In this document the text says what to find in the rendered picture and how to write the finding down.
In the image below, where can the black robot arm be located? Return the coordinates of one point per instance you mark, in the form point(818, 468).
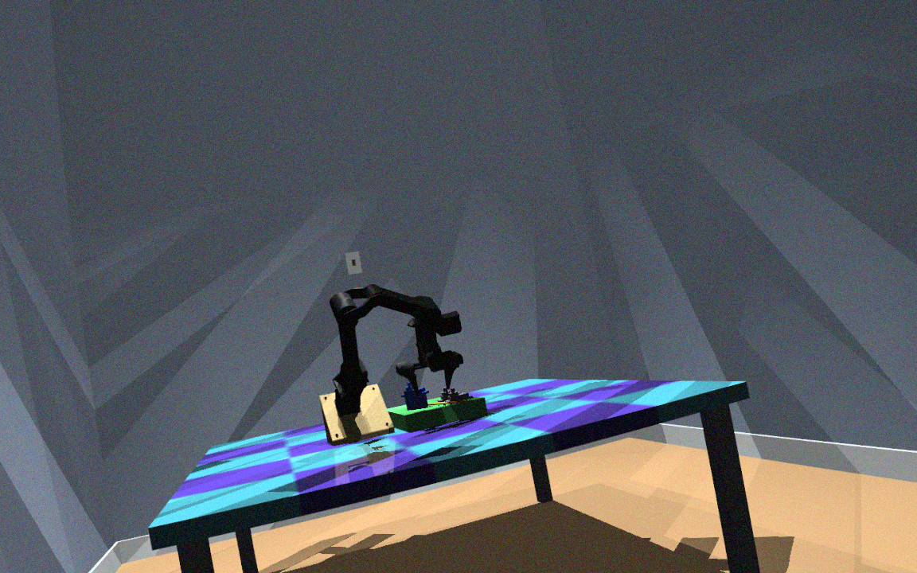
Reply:
point(351, 381)

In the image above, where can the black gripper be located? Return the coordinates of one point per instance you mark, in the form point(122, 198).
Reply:
point(407, 369)

